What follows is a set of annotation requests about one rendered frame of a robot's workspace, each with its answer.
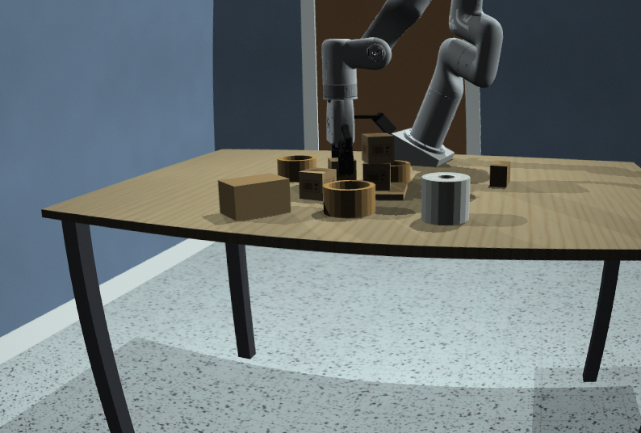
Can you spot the grey cylinder with center hole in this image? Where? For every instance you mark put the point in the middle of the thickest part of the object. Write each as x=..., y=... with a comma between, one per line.
x=445, y=198

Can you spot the tan wooden ring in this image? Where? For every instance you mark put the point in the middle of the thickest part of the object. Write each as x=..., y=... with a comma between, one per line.
x=290, y=169
x=400, y=174

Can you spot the tan roll of packing tape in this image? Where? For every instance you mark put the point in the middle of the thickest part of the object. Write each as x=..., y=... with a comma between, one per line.
x=349, y=198

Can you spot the brown rectangular block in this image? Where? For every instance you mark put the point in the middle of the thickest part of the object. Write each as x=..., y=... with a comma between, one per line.
x=254, y=196

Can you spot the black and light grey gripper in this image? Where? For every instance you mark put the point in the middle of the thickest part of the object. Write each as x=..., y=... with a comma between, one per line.
x=340, y=117

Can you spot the brown cardboard box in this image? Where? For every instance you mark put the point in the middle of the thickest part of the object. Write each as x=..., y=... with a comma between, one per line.
x=379, y=174
x=333, y=164
x=311, y=182
x=378, y=148

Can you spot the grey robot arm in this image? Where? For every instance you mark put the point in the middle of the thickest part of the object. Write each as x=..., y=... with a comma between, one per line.
x=457, y=59

